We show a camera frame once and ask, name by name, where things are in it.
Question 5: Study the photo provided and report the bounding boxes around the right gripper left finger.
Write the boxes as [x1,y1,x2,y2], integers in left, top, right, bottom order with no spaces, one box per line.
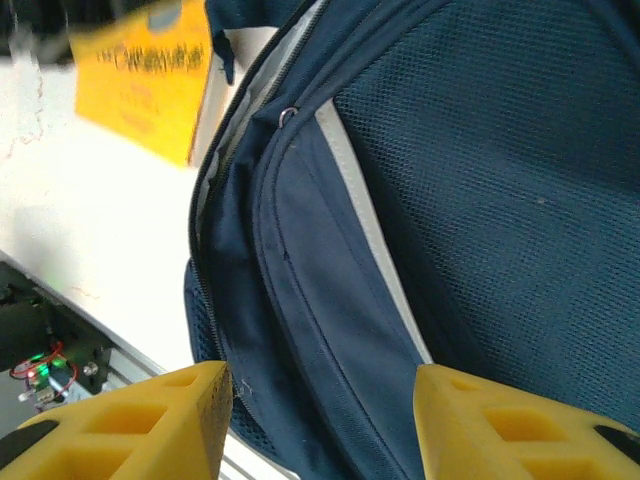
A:
[0,362,234,480]

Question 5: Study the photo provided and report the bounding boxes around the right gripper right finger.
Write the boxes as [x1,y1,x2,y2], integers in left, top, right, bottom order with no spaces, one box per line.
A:
[417,363,640,480]

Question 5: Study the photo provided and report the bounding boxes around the navy blue backpack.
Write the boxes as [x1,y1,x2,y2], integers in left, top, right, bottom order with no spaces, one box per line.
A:
[183,0,640,480]

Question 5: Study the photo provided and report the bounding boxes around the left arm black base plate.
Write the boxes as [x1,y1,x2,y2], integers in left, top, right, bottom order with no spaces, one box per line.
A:
[47,304,114,401]

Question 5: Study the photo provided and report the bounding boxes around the yellow cartoon book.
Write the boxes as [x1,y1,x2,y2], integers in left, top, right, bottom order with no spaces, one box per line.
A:
[69,0,217,171]

